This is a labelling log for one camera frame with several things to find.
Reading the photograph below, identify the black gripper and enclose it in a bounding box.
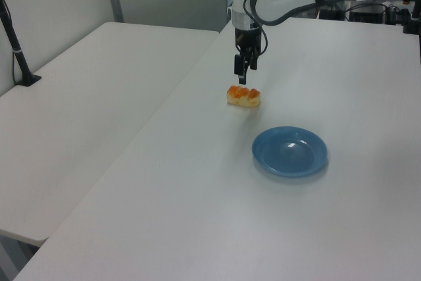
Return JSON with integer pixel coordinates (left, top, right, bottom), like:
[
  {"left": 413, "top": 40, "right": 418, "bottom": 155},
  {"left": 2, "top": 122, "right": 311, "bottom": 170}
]
[{"left": 234, "top": 26, "right": 264, "bottom": 86}]

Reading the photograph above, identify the black electronics box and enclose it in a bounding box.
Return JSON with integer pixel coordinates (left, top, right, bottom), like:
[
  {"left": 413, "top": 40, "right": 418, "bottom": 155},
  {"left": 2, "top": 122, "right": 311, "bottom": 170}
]
[{"left": 347, "top": 3, "right": 386, "bottom": 24}]

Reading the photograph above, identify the black camera pole with base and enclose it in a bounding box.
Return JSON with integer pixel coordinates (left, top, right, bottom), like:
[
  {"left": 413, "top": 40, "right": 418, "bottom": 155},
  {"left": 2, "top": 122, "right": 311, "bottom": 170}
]
[{"left": 0, "top": 0, "right": 43, "bottom": 88}]

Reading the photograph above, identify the bread with orange topping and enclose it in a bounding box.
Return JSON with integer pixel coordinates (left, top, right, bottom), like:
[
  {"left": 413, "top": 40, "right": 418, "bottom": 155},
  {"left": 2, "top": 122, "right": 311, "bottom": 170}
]
[{"left": 226, "top": 85, "right": 262, "bottom": 107}]

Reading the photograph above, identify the blue round plate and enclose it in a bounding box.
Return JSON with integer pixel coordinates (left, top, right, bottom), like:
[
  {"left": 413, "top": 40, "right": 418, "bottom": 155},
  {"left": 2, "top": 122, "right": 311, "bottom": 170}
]
[{"left": 251, "top": 126, "right": 328, "bottom": 178}]

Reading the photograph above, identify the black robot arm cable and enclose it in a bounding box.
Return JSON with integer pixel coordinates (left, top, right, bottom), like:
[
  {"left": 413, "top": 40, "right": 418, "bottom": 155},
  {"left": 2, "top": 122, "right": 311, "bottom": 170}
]
[{"left": 243, "top": 0, "right": 269, "bottom": 55}]

